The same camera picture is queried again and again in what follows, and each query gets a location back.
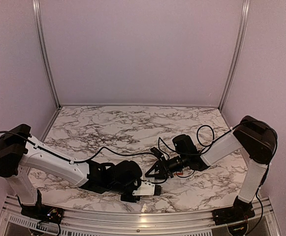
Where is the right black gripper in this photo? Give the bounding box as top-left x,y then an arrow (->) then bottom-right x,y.
145,153 -> 189,179

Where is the white remote control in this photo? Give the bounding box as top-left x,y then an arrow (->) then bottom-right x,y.
141,172 -> 155,184

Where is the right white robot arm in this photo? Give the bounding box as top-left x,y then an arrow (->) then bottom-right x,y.
145,116 -> 278,220

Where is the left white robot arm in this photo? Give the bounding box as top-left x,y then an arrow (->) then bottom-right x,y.
0,124 -> 142,219

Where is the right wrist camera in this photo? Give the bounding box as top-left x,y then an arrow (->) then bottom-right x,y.
150,147 -> 163,159

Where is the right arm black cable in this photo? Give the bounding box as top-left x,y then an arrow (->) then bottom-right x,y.
157,125 -> 234,177

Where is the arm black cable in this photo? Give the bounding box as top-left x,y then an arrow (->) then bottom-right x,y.
0,131 -> 168,185
157,125 -> 234,177

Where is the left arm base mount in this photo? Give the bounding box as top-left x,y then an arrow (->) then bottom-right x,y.
17,189 -> 64,224

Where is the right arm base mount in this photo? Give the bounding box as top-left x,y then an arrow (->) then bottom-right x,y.
212,197 -> 255,225

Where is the front aluminium rail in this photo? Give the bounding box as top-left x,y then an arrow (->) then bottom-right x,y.
0,196 -> 282,236

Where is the right aluminium corner post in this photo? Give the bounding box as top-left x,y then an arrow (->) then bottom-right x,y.
218,0 -> 251,113

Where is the aluminium corner post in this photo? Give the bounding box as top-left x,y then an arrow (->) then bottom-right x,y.
218,0 -> 251,113
32,0 -> 61,110

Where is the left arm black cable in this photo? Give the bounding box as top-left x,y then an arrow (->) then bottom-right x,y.
0,131 -> 168,185

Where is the left aluminium corner post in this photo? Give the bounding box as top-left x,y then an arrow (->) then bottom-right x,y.
32,0 -> 61,110

